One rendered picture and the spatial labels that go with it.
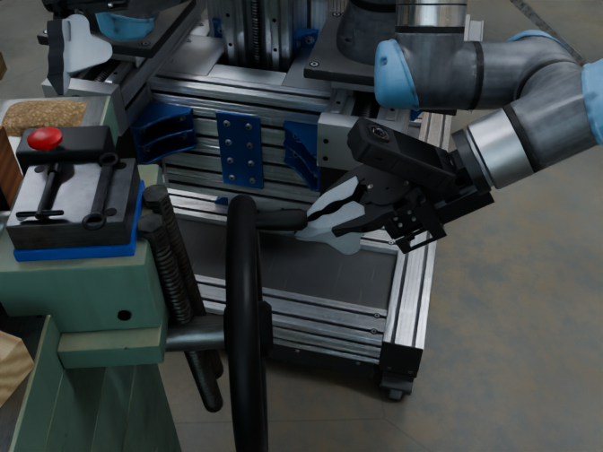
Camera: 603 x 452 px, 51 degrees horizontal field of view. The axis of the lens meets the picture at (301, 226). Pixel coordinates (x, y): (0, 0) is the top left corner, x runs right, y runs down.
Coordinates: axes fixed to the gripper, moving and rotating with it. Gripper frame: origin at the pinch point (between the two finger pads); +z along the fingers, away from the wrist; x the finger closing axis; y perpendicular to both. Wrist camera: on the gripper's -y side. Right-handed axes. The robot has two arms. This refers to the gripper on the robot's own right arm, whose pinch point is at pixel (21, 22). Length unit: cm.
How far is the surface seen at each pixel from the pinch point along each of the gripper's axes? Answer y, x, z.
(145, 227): 8.7, 14.2, 12.4
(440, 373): 52, 115, -33
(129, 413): -4, 51, 8
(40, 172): -0.3, 10.4, 7.8
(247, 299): 17.0, 18.2, 18.4
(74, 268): 2.7, 15.0, 15.8
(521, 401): 70, 116, -24
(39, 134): 0.0, 7.9, 5.6
